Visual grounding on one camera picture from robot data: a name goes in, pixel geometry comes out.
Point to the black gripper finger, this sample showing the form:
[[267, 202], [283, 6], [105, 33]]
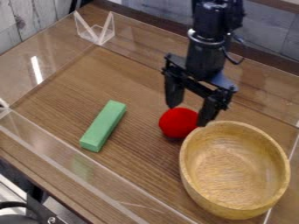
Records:
[[173, 90], [208, 111]]

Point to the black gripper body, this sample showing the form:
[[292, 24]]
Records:
[[200, 68]]

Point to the red plush fruit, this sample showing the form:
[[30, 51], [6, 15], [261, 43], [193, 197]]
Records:
[[177, 122]]

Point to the wooden bowl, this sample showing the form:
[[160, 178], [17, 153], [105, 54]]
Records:
[[235, 169]]

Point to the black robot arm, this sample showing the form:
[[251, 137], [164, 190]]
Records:
[[216, 18]]

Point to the green rectangular block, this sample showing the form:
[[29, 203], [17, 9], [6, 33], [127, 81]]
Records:
[[103, 125]]

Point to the clear acrylic corner bracket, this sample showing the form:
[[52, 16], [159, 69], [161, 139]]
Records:
[[96, 34]]

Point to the clear acrylic enclosure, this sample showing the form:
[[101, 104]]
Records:
[[57, 79]]

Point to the black clamp bracket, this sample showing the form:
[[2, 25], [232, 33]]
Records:
[[44, 215]]

